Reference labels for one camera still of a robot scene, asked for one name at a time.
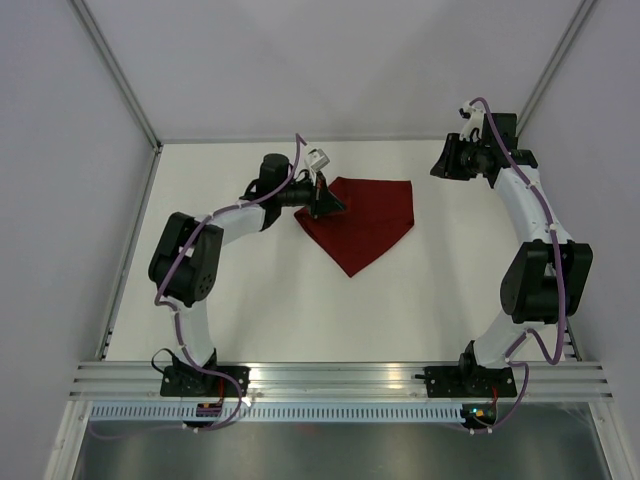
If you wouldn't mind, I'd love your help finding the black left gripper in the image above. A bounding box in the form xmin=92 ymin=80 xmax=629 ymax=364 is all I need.
xmin=278 ymin=170 xmax=346 ymax=220

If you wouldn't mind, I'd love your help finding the dark red cloth napkin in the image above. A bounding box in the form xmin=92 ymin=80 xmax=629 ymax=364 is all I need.
xmin=294 ymin=177 xmax=415 ymax=277

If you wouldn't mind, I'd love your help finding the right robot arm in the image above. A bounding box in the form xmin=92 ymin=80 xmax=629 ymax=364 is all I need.
xmin=422 ymin=106 xmax=593 ymax=398

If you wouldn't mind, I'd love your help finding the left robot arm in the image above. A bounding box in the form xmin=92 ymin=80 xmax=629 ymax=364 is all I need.
xmin=148 ymin=148 xmax=346 ymax=397

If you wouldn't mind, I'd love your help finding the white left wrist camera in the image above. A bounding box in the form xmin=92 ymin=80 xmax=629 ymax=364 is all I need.
xmin=304 ymin=147 xmax=330 ymax=175

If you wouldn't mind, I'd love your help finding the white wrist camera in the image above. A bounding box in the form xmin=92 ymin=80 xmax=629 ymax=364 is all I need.
xmin=459 ymin=100 xmax=486 ymax=142
xmin=304 ymin=147 xmax=330 ymax=175

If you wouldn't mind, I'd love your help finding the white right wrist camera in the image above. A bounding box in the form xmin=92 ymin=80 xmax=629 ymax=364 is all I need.
xmin=459 ymin=100 xmax=486 ymax=142

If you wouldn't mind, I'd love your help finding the aluminium frame back rail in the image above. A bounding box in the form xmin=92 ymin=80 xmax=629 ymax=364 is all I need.
xmin=159 ymin=134 xmax=447 ymax=145

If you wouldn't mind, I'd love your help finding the aluminium frame rail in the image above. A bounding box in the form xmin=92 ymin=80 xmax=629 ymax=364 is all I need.
xmin=159 ymin=134 xmax=447 ymax=145
xmin=563 ymin=322 xmax=583 ymax=362
xmin=92 ymin=143 xmax=163 ymax=361

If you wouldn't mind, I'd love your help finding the aluminium frame left side rail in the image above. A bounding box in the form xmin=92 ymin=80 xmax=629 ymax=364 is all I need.
xmin=92 ymin=143 xmax=163 ymax=361

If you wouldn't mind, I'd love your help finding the aluminium frame right post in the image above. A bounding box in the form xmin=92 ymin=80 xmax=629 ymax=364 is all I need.
xmin=516 ymin=0 xmax=600 ymax=135

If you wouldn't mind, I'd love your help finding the aluminium frame post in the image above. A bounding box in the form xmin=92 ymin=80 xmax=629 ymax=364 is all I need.
xmin=68 ymin=0 xmax=162 ymax=152
xmin=516 ymin=0 xmax=600 ymax=135

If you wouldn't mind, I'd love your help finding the aluminium frame right side rail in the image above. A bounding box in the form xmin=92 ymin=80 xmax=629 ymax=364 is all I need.
xmin=563 ymin=322 xmax=583 ymax=362

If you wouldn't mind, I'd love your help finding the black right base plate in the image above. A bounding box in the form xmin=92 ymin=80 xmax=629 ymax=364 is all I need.
xmin=415 ymin=365 xmax=518 ymax=399

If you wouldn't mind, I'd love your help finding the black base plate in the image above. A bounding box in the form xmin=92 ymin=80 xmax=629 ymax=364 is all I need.
xmin=415 ymin=365 xmax=518 ymax=399
xmin=160 ymin=363 xmax=250 ymax=398

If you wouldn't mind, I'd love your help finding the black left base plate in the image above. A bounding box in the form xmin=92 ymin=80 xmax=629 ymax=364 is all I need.
xmin=160 ymin=363 xmax=250 ymax=398

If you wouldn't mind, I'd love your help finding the aluminium frame left post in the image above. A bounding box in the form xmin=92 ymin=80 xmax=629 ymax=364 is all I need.
xmin=68 ymin=0 xmax=162 ymax=152

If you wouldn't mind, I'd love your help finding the aluminium front mounting rail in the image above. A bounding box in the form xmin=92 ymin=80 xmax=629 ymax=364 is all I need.
xmin=67 ymin=361 xmax=613 ymax=403

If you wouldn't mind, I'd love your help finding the white slotted cable duct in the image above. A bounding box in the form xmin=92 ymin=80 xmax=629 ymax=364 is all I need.
xmin=90 ymin=401 xmax=463 ymax=424

